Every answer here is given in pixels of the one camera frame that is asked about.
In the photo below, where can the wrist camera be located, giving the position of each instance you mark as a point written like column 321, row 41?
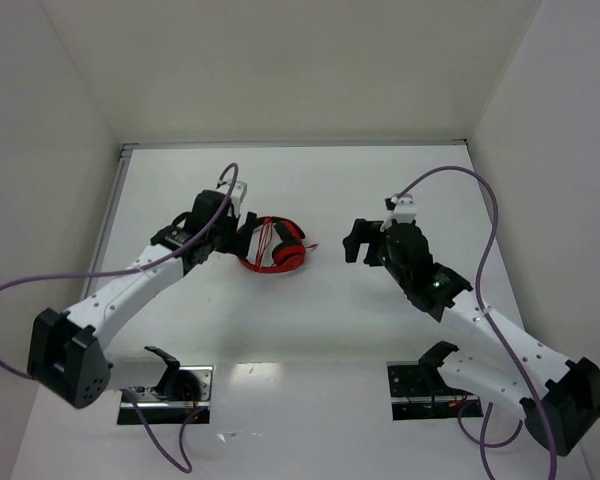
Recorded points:
column 400, row 209
column 237, row 193

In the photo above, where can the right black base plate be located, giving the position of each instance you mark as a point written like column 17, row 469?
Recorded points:
column 412, row 399

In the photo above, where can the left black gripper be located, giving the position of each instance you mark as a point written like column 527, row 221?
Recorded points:
column 236, row 236

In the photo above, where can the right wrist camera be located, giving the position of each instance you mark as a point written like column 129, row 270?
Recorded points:
column 400, row 209

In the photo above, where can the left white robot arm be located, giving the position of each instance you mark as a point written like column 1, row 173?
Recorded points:
column 67, row 349

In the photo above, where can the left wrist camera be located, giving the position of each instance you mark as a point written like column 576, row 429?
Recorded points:
column 237, row 193

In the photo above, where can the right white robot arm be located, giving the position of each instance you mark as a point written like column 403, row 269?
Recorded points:
column 556, row 398

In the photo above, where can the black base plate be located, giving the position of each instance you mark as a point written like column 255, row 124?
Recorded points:
column 412, row 399
column 190, row 395

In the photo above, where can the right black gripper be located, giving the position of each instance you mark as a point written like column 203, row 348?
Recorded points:
column 364, row 231

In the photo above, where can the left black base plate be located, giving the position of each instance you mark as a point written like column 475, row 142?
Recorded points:
column 190, row 395

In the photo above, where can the red black headphones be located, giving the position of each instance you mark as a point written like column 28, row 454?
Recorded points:
column 287, row 256

